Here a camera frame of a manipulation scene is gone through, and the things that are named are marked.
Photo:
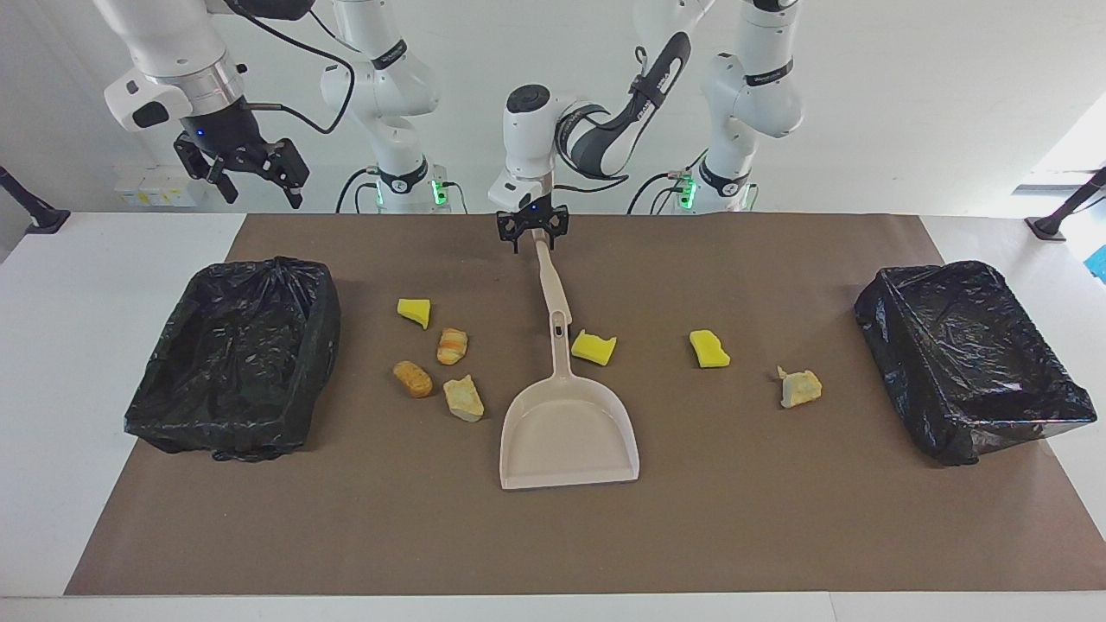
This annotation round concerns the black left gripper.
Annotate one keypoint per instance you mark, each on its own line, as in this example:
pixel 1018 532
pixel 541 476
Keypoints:
pixel 536 216

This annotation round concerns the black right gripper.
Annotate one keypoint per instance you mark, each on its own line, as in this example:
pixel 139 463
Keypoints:
pixel 226 130

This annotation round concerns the beige hand brush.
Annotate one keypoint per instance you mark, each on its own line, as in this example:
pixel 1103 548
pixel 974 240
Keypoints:
pixel 553 285

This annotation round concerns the notched yellow sponge piece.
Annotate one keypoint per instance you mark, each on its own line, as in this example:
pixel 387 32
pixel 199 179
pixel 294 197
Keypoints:
pixel 592 348

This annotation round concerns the striped croissant piece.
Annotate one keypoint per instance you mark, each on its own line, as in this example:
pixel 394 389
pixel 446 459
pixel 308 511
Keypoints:
pixel 452 346

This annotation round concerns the small yellow sponge wedge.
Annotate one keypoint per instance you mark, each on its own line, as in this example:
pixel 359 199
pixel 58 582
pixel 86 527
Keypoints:
pixel 413 310

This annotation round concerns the pale bread chunk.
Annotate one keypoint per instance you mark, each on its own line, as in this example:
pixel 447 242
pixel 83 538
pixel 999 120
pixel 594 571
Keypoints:
pixel 464 399

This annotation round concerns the brown bread roll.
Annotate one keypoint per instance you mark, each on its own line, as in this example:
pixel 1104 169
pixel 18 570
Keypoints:
pixel 413 379

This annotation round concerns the beige plastic dustpan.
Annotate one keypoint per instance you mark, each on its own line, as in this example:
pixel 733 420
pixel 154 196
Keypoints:
pixel 566 432

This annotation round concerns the rectangular yellow sponge piece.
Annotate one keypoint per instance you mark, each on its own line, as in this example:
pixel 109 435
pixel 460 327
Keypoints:
pixel 708 350

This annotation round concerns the torn orange-crust bread piece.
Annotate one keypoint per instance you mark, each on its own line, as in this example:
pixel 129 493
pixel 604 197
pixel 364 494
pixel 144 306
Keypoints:
pixel 802 389

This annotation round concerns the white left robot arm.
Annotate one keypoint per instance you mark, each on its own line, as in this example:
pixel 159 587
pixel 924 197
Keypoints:
pixel 752 95

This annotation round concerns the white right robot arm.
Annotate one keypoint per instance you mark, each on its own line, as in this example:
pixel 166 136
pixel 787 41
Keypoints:
pixel 384 95

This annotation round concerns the bin lined with black bag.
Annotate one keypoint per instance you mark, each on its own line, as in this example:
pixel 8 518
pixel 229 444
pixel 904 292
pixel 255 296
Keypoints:
pixel 233 363
pixel 968 363

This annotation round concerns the black stand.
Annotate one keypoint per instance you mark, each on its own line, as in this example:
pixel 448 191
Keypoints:
pixel 47 220
pixel 1050 229

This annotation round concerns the brown table mat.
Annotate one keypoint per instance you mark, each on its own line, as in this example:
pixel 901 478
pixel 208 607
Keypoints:
pixel 734 518

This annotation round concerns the blue object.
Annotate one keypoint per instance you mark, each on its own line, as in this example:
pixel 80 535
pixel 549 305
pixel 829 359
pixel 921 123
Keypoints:
pixel 1099 263

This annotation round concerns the white wall socket box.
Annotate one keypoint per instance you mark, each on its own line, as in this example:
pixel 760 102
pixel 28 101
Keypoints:
pixel 160 186

